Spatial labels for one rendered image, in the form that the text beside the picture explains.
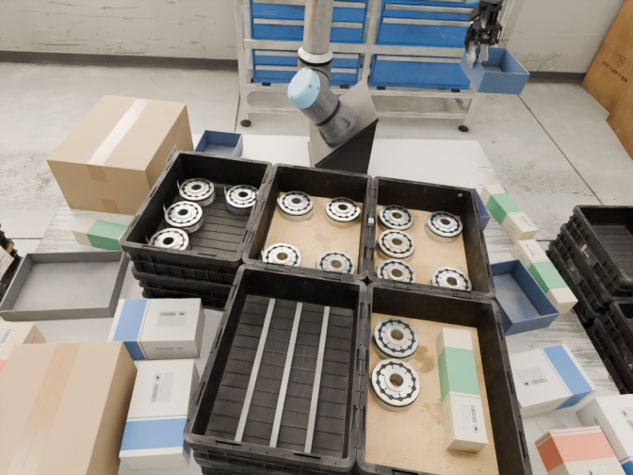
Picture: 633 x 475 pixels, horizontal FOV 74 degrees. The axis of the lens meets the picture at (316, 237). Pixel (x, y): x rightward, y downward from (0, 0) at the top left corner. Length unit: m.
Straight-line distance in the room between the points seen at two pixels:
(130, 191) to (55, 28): 2.95
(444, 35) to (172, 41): 2.17
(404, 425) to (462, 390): 0.14
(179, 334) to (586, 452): 0.93
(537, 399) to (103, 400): 0.92
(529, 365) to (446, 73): 2.40
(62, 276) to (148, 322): 0.38
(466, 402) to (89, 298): 0.99
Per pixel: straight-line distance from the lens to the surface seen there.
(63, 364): 1.04
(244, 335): 1.00
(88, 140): 1.54
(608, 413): 1.20
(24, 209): 2.86
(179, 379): 1.02
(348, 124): 1.46
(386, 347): 0.98
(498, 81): 1.54
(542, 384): 1.15
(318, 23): 1.43
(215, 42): 3.93
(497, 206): 1.60
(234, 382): 0.96
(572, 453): 1.13
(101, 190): 1.49
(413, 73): 3.16
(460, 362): 0.97
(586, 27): 4.59
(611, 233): 2.19
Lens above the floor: 1.69
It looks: 46 degrees down
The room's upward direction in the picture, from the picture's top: 5 degrees clockwise
